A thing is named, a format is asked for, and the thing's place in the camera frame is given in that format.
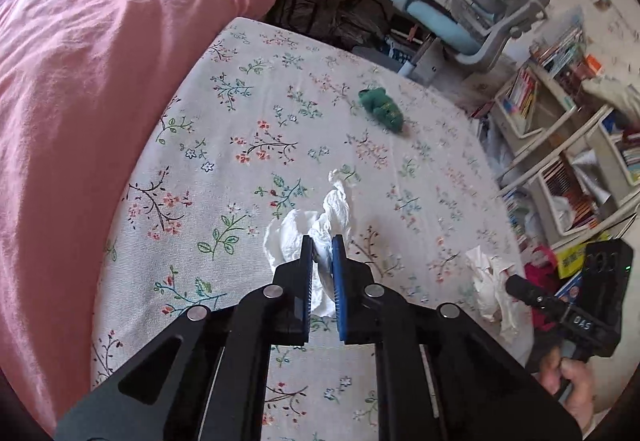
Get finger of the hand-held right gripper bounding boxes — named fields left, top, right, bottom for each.
left=504, top=273, right=577, bottom=320

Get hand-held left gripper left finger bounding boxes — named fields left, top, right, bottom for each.
left=52, top=235, right=316, bottom=441

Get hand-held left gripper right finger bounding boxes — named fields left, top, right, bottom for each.
left=331, top=235, right=584, bottom=441

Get white tissue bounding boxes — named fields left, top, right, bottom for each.
left=462, top=245, right=527, bottom=343
left=264, top=168, right=362, bottom=320

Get person's right hand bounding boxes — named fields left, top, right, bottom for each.
left=538, top=346, right=601, bottom=423

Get yellow box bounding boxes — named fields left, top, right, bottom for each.
left=557, top=245, right=587, bottom=278

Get white bookshelf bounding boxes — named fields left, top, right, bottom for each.
left=492, top=21, right=640, bottom=243

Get green plush toy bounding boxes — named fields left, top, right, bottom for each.
left=357, top=88, right=407, bottom=134

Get rows of colourful books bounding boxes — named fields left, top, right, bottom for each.
left=500, top=26, right=640, bottom=233

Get beige cloth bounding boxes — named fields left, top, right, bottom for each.
left=582, top=76, right=640, bottom=122

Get pink blanket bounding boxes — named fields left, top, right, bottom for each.
left=0, top=0, right=281, bottom=437

